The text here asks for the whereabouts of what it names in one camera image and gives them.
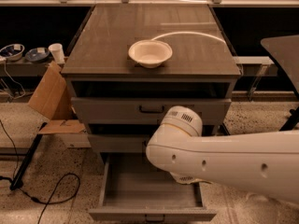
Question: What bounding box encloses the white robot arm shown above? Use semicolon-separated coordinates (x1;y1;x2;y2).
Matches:
146;106;299;203

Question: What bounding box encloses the grey drawer cabinet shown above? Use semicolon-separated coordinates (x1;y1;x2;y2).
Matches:
61;3;243;161

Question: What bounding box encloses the grey top drawer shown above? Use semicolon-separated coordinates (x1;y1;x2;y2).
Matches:
71;97;231;125

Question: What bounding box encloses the grey bottom drawer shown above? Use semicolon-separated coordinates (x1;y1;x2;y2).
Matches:
89;153;216;224

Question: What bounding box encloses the white paper bowl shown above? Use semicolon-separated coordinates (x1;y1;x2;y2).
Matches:
128;40;173;68

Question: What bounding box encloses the black right table leg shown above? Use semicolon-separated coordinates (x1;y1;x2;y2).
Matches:
220;123;230;135

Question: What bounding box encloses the black table leg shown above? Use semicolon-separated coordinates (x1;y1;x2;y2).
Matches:
9;133;43;190
220;123;230;135

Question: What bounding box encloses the brown cardboard box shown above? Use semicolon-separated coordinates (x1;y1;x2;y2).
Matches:
28;62;85;134

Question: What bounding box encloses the white paper cup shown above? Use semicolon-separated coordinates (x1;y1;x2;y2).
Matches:
49;43;64;64

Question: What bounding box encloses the blue bowl right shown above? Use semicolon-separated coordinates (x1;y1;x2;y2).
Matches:
25;48;50;63

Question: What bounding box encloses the blue bowl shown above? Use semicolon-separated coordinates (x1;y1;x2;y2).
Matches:
25;48;50;63
0;44;24;62

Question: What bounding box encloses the grey low shelf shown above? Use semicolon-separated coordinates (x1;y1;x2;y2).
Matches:
0;58;63;77

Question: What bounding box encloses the black stand base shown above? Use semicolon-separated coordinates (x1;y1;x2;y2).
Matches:
280;106;299;131

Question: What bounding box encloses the blue bowl left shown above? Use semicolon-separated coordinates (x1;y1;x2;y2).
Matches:
0;44;24;62

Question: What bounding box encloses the black left table leg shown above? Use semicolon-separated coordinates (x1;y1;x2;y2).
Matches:
9;133;43;190

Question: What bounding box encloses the white cable on counter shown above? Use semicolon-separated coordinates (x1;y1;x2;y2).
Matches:
151;31;228;45

